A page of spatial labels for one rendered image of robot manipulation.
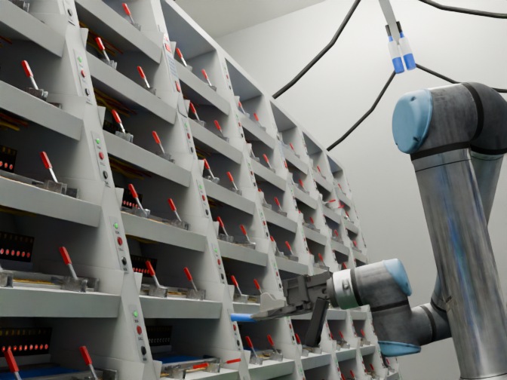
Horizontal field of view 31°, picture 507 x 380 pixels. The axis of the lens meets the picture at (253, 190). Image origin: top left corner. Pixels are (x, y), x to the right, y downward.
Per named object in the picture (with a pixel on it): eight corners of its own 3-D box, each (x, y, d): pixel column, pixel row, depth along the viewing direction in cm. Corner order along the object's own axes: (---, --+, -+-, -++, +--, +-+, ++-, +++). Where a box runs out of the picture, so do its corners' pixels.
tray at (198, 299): (219, 318, 251) (227, 268, 252) (135, 317, 193) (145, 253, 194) (152, 307, 256) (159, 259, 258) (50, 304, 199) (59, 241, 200)
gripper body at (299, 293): (286, 283, 221) (334, 272, 218) (293, 318, 219) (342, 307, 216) (278, 280, 213) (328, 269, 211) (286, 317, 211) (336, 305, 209)
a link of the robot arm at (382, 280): (411, 298, 204) (400, 255, 205) (357, 311, 207) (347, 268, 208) (414, 296, 213) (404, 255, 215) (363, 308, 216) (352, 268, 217)
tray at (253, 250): (266, 266, 322) (271, 228, 323) (214, 254, 264) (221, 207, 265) (212, 258, 327) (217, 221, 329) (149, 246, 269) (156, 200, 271)
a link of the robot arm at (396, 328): (437, 349, 206) (424, 295, 208) (392, 361, 203) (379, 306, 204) (419, 350, 215) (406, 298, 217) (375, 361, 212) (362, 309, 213)
